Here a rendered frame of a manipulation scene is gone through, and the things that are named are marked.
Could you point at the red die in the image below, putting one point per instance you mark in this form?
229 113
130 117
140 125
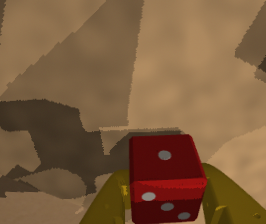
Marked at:
166 179

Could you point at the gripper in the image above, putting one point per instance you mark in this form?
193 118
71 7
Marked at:
224 201

